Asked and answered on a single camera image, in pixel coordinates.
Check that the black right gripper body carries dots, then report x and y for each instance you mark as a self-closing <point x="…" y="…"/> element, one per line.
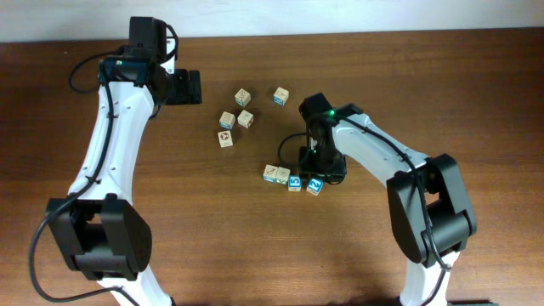
<point x="321" y="163"/>

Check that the number six wooden block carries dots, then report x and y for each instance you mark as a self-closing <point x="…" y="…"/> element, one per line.
<point x="282" y="175"/>

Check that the pretzel picture wooden block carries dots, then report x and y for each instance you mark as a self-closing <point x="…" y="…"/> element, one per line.
<point x="227" y="120"/>

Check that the blue letter D block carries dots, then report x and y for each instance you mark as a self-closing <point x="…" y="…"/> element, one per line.
<point x="281" y="96"/>

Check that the leaf picture wooden block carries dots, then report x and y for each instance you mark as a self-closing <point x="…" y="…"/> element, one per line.
<point x="270" y="173"/>

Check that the green letter N block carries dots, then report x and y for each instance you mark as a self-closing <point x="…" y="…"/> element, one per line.
<point x="245" y="119"/>

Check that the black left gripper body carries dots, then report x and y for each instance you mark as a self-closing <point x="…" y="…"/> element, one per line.
<point x="179" y="90"/>

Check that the blue number five block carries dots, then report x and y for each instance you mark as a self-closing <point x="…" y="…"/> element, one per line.
<point x="294" y="183"/>

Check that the baseball picture blue block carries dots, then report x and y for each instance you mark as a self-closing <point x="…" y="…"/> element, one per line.
<point x="314" y="186"/>

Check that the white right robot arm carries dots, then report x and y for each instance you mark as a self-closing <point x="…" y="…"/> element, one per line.
<point x="431" y="215"/>

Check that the soccer ball picture block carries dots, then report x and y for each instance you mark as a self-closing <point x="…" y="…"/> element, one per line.
<point x="225" y="138"/>

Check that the goldfish picture wooden block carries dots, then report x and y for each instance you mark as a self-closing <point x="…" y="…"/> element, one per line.
<point x="242" y="97"/>

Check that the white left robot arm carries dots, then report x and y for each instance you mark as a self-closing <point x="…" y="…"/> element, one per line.
<point x="96" y="228"/>

